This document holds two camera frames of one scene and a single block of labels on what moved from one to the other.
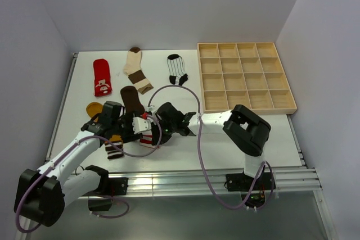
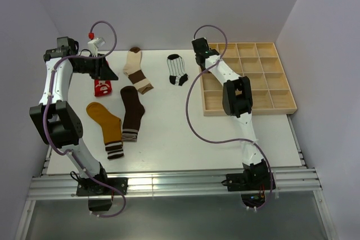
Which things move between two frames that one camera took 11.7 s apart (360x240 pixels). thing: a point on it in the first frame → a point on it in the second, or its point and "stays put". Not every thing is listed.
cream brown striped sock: x=132 y=68 stays put
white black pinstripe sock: x=176 y=69 stays put
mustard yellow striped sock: x=112 y=150 stays put
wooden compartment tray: x=244 y=76 stays put
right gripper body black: x=169 y=129 → x=202 y=67
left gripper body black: x=123 y=127 → x=86 y=66
